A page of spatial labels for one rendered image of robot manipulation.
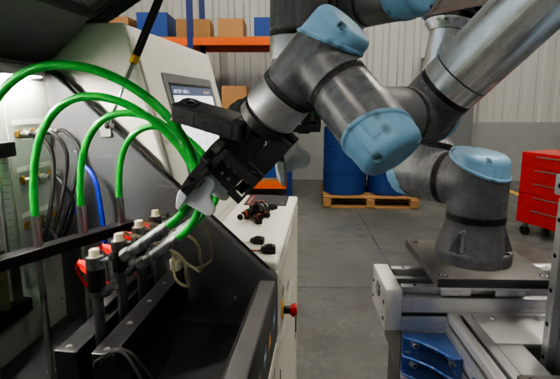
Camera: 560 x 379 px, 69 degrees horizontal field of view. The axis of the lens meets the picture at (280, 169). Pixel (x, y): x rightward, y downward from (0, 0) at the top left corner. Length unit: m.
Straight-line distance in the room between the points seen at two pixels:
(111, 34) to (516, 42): 0.85
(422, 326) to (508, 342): 0.16
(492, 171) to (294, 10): 0.48
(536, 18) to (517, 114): 7.56
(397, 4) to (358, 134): 0.29
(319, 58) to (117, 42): 0.69
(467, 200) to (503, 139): 7.04
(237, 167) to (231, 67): 6.65
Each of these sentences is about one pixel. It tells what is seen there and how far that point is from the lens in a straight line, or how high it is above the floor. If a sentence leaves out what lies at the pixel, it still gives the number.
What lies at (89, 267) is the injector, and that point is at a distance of 0.74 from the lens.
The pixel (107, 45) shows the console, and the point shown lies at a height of 1.50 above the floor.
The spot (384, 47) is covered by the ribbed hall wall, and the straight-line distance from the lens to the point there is 7.30.
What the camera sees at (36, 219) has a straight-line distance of 0.88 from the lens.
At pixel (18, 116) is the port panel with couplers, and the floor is 1.34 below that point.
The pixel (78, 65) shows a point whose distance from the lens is 0.70.
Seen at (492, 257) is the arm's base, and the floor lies 1.07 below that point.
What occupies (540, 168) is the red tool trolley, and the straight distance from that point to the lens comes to 4.71.
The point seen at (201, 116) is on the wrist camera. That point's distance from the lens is 0.56.
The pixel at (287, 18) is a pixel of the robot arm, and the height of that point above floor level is 1.50.
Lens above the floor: 1.37
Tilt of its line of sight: 10 degrees down
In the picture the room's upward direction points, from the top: straight up
